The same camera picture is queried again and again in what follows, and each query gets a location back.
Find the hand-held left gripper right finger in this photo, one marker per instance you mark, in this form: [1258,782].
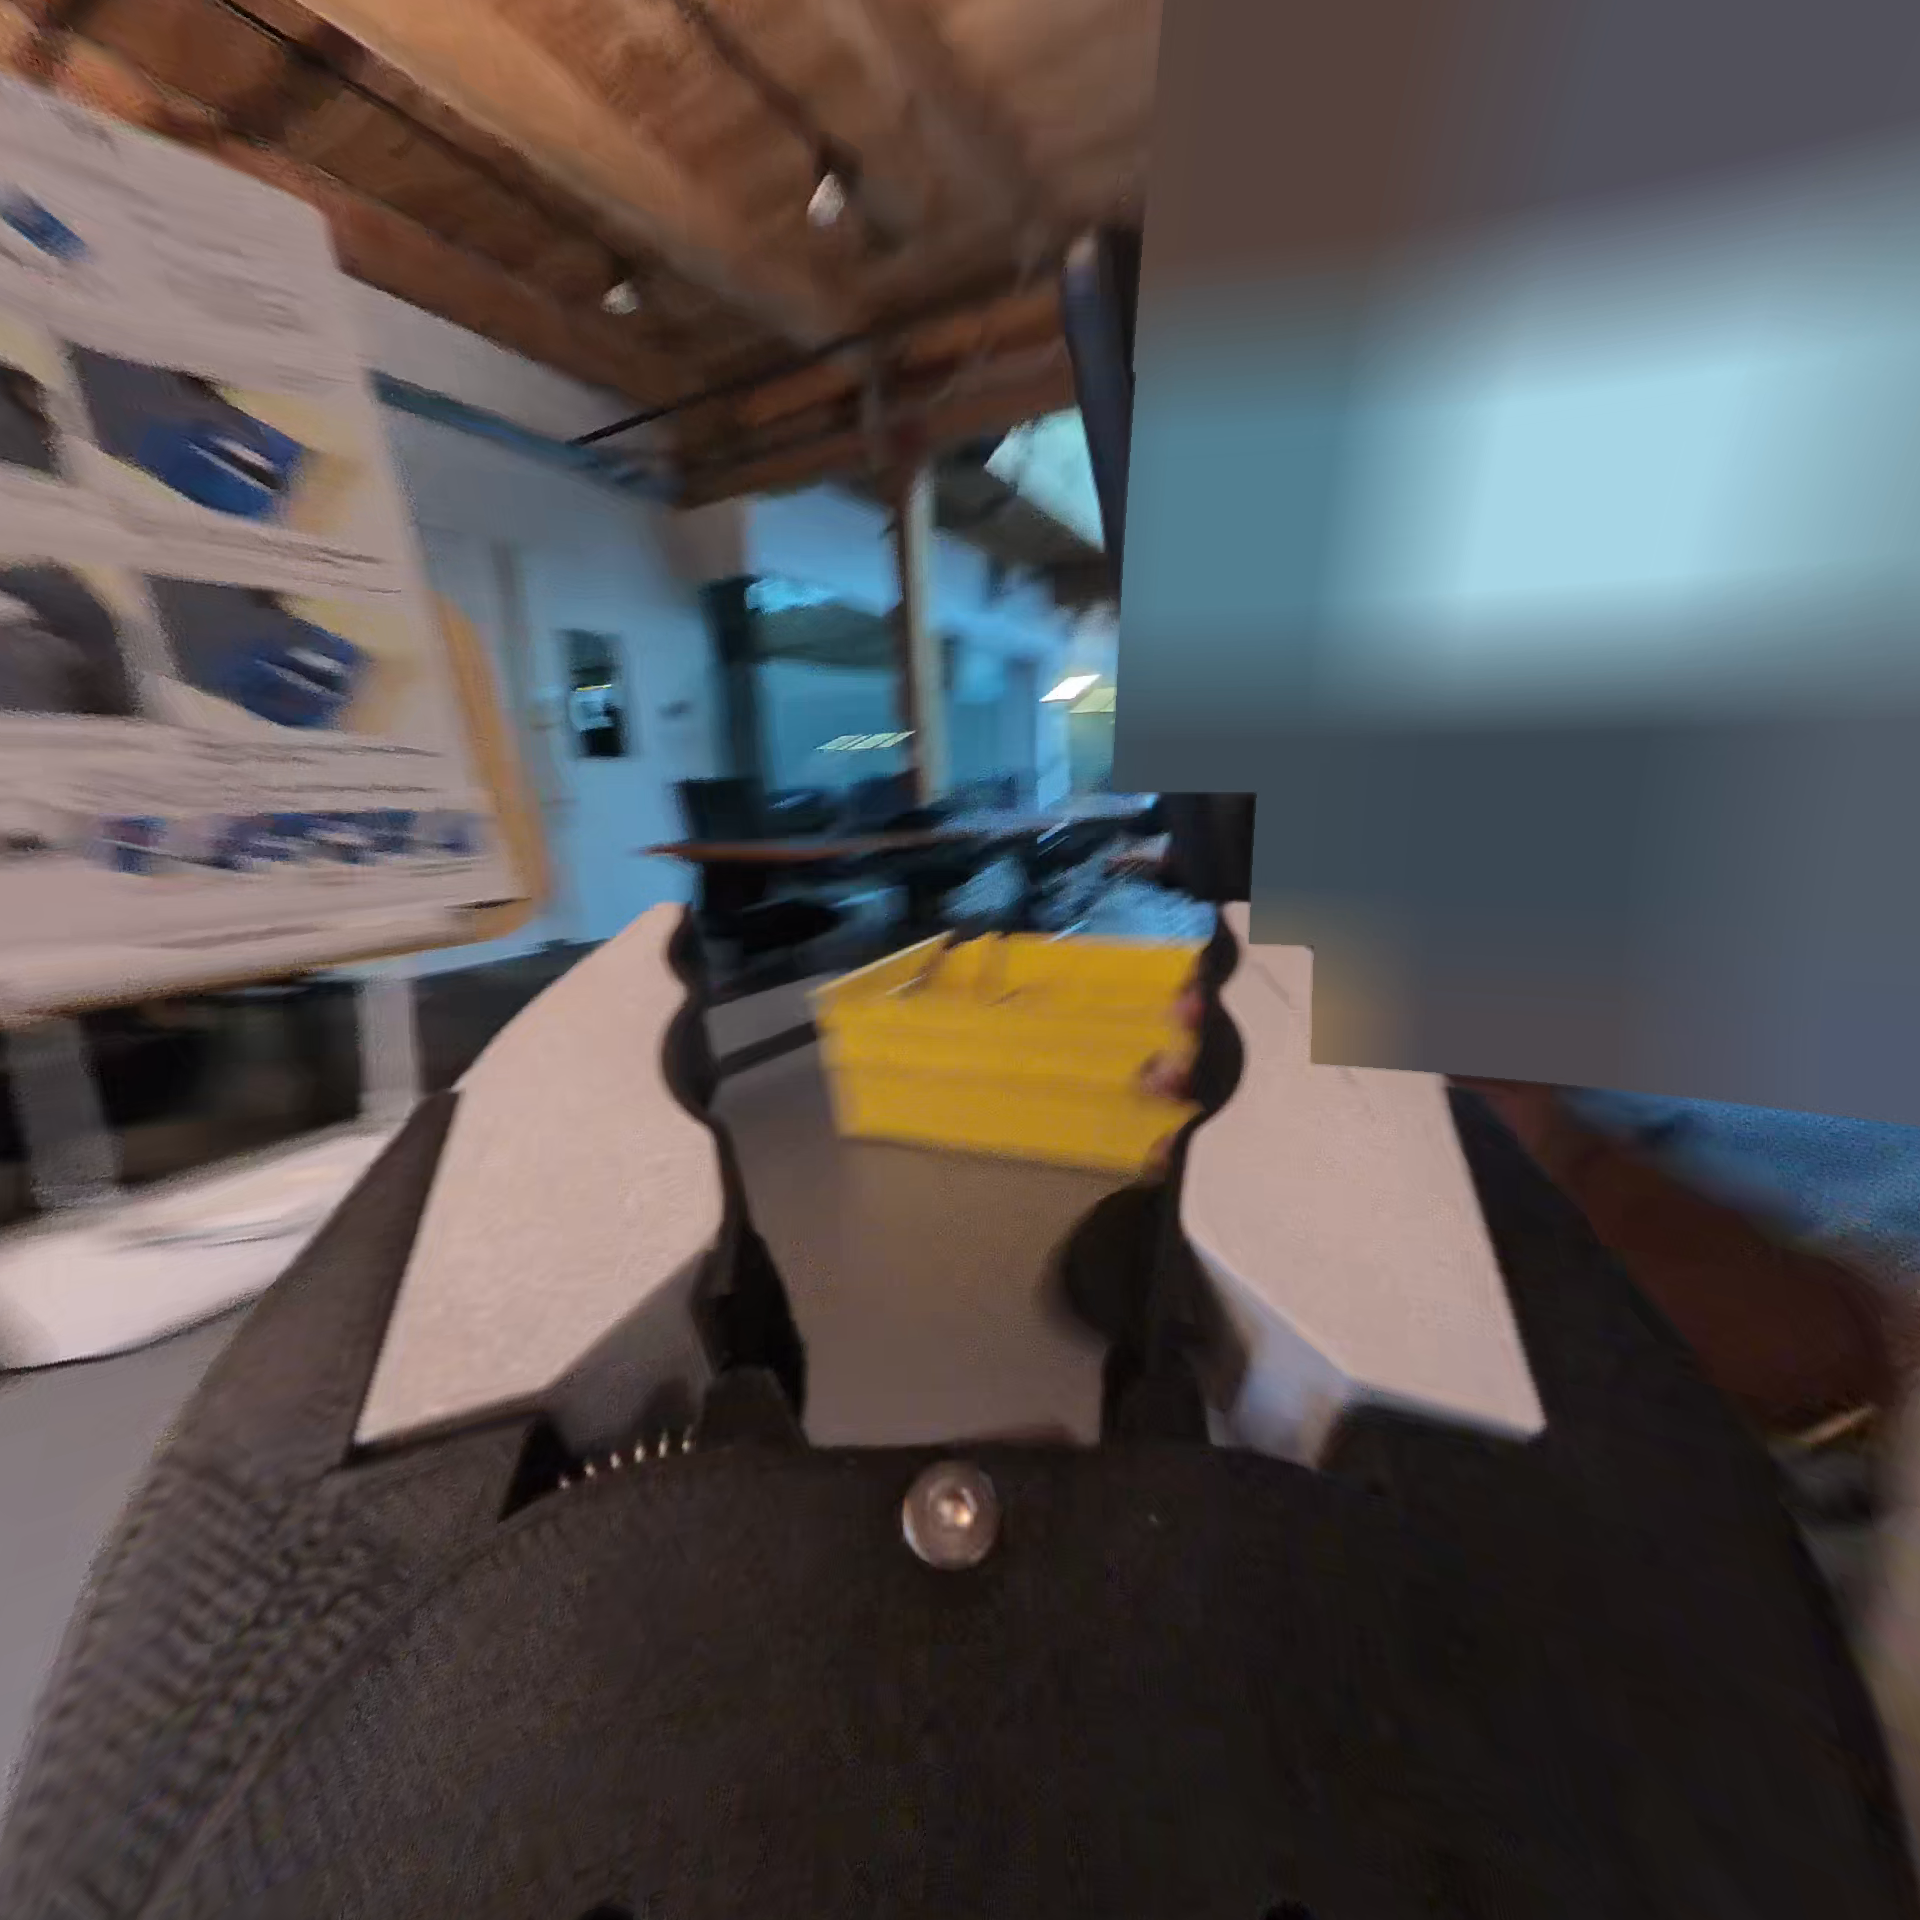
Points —
[1338,1245]

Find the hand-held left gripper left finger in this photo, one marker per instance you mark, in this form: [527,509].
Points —
[557,1199]

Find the yellow plastic bin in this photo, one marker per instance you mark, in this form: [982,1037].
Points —
[992,1051]

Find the person's right forearm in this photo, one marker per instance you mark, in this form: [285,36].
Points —
[1697,1275]

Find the rounded wooden board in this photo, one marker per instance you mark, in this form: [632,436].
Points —
[503,782]

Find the long office desk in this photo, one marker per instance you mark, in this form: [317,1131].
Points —
[898,844]

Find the white door with window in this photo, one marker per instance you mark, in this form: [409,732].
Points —
[591,697]

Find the printed instruction poster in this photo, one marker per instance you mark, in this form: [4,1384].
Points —
[195,674]

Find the ceiling spot lamp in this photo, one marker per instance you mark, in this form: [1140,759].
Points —
[825,194]
[617,291]

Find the wooden support post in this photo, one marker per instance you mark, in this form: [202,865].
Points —
[912,646]

